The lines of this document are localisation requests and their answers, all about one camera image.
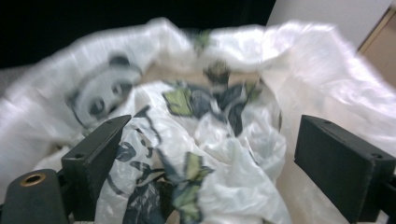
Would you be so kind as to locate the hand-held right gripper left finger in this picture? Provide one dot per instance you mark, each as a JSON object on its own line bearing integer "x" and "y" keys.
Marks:
{"x": 93, "y": 155}

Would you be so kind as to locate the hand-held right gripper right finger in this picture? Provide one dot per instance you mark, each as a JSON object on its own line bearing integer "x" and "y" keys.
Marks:
{"x": 342, "y": 165}

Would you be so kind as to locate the slatted cylindrical waste bin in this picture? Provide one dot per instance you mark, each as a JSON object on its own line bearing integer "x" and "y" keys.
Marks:
{"x": 174, "y": 76}

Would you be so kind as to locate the panda print plastic bag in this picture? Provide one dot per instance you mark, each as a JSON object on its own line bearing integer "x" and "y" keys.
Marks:
{"x": 218, "y": 155}

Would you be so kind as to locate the light wooden desk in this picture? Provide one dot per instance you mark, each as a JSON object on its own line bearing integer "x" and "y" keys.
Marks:
{"x": 381, "y": 53}

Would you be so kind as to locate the black curtain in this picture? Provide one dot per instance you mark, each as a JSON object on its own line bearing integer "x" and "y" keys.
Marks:
{"x": 93, "y": 28}

